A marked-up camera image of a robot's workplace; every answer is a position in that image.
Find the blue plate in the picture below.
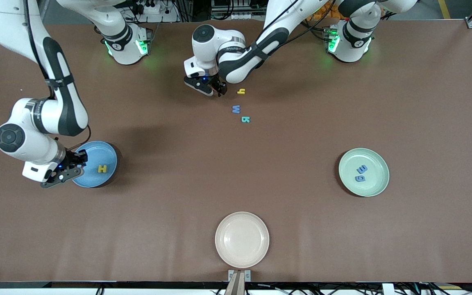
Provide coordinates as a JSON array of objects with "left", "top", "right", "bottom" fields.
[{"left": 72, "top": 141, "right": 118, "bottom": 188}]

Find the beige plate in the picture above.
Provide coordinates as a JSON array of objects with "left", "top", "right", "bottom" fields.
[{"left": 215, "top": 211, "right": 270, "bottom": 269}]

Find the green plate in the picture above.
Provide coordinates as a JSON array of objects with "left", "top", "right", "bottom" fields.
[{"left": 338, "top": 147, "right": 390, "bottom": 197}]

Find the white power strip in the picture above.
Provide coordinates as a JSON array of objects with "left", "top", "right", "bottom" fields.
[{"left": 132, "top": 0, "right": 179, "bottom": 23}]

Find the background equipment rack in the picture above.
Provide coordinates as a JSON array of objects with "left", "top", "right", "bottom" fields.
[{"left": 211, "top": 0, "right": 272, "bottom": 21}]

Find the bag of orange objects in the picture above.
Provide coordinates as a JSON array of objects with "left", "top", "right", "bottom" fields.
[{"left": 306, "top": 0, "right": 346, "bottom": 22}]

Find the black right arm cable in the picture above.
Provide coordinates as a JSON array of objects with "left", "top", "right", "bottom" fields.
[{"left": 69, "top": 124, "right": 92, "bottom": 151}]

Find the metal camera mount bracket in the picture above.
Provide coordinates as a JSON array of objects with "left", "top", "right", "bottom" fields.
[{"left": 225, "top": 269, "right": 252, "bottom": 295}]

